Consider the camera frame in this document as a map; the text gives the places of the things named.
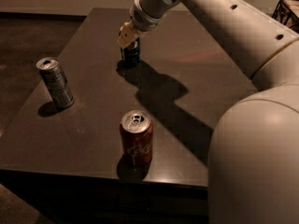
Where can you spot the red coca-cola can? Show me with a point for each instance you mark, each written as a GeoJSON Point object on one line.
{"type": "Point", "coordinates": [136, 131]}

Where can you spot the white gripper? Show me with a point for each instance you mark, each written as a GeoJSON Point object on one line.
{"type": "Point", "coordinates": [142, 20]}

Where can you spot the blue pepsi can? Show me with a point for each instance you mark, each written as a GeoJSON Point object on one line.
{"type": "Point", "coordinates": [131, 57]}

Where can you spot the black wire basket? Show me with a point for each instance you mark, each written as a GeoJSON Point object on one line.
{"type": "Point", "coordinates": [287, 13]}

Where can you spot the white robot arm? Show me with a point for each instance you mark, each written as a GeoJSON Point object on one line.
{"type": "Point", "coordinates": [253, 158]}

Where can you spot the dark counter cabinet drawers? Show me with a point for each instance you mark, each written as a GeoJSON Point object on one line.
{"type": "Point", "coordinates": [70, 199]}

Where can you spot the silver redbull can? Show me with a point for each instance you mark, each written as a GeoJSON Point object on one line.
{"type": "Point", "coordinates": [56, 82]}

